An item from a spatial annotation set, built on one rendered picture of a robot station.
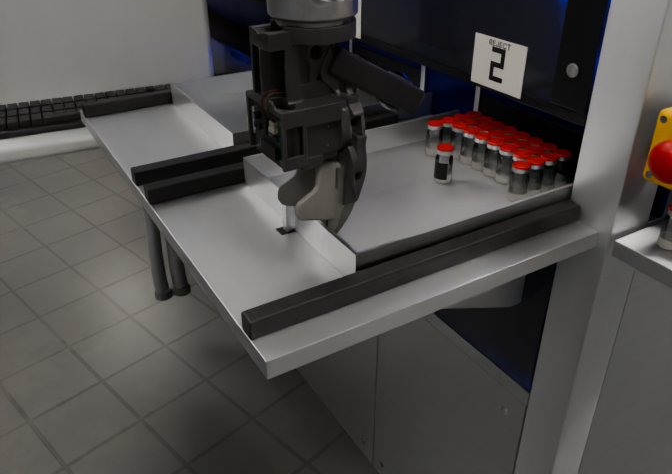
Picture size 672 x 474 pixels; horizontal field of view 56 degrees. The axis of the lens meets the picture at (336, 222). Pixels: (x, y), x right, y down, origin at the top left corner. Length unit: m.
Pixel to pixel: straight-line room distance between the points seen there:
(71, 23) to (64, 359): 0.99
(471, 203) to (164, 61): 0.87
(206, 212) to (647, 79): 0.48
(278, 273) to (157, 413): 1.17
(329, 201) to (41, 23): 0.93
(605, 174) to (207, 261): 0.42
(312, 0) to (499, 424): 0.70
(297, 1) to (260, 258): 0.26
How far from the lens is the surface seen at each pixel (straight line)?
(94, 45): 1.42
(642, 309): 0.89
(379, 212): 0.72
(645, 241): 0.75
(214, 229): 0.70
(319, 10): 0.51
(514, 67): 0.78
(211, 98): 1.11
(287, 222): 0.68
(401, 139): 0.90
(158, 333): 2.00
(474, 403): 1.04
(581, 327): 0.81
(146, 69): 1.44
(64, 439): 1.77
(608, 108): 0.70
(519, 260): 0.66
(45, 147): 1.23
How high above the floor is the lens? 1.23
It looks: 30 degrees down
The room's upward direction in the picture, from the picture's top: straight up
